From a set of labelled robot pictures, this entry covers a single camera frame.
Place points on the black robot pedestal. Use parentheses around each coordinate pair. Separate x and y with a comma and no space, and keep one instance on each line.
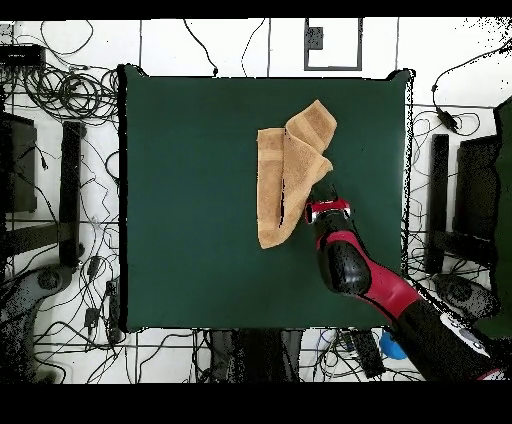
(256,356)

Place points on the black network switch box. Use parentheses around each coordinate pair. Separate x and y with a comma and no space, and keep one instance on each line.
(22,56)

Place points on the small dark square plate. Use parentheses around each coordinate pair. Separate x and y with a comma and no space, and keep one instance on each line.
(314,38)

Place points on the black upright stand bar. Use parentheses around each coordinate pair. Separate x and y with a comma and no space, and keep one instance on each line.
(71,192)
(438,192)

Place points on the dark green cloth sheet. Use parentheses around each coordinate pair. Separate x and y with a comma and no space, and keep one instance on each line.
(504,200)

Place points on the grey square floor frame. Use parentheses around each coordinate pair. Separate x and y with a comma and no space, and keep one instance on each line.
(332,68)

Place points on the dark green table cloth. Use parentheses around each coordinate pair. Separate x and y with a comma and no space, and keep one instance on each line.
(200,272)

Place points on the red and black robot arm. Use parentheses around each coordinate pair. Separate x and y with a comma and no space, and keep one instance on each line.
(348,268)

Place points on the black power adapter brick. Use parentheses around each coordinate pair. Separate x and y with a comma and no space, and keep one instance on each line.
(94,266)
(91,316)

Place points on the black power strip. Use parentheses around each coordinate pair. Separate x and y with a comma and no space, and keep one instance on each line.
(368,354)
(114,308)

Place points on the orange terry towel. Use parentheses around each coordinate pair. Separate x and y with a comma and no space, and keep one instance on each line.
(300,168)

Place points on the blue round object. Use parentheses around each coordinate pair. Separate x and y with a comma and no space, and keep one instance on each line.
(390,348)

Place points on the large black flat case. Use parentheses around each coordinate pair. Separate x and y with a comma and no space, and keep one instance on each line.
(18,168)
(476,188)

